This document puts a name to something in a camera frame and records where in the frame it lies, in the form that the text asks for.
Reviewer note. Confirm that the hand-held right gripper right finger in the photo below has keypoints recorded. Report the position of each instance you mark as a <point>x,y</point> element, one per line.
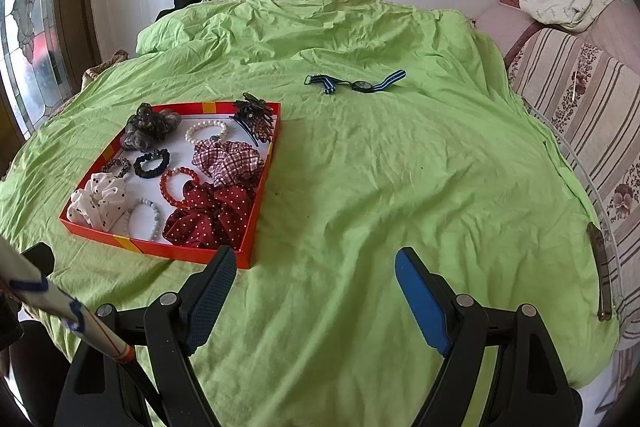
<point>420,302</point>

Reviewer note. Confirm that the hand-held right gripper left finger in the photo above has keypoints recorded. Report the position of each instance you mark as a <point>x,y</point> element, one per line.
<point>210,302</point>

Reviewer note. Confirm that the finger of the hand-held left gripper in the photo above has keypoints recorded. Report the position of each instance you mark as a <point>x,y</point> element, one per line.
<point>42,257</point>

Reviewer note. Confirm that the red plaid scrunchie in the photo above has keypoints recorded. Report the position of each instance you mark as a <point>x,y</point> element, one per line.
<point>225,162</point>

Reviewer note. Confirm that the red shallow cardboard box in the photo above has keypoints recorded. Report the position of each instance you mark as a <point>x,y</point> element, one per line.
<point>172,142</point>

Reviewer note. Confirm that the white dotted scrunchie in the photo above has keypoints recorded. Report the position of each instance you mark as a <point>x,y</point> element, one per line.
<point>97,199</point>

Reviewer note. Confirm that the dark red dotted scrunchie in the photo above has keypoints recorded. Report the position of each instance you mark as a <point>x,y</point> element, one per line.
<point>215,212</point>

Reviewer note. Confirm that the green bed sheet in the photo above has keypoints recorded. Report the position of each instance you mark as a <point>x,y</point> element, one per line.
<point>375,187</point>

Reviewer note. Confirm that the grey sheer scrunchie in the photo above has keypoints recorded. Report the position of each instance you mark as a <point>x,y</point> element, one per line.
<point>150,127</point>

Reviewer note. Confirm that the dark brown flat strip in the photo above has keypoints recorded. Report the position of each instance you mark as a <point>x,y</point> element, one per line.
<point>600,272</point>

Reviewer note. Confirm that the brown hair claw clip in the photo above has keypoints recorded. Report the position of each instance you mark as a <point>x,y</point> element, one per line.
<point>257,117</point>

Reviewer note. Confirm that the stained glass window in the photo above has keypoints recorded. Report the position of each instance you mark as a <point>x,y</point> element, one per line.
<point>30,32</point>

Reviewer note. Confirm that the striped floral sofa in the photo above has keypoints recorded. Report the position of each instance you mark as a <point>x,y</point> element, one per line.
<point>600,97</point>

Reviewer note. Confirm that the pink cushion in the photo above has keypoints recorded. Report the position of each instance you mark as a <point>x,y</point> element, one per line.
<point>500,22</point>

